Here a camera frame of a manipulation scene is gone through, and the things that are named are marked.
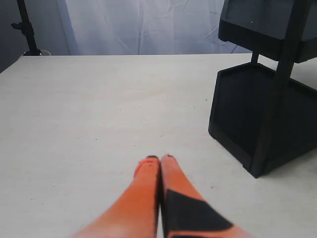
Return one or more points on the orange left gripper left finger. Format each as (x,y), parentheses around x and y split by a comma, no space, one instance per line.
(135,212)

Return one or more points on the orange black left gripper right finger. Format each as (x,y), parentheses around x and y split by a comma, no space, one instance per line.
(185,213)

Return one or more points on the black two-tier rack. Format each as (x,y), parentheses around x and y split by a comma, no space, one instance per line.
(262,116)

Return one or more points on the white backdrop cloth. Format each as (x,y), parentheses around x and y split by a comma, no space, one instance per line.
(143,27)

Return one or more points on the black light stand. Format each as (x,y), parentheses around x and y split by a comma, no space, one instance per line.
(27,30)

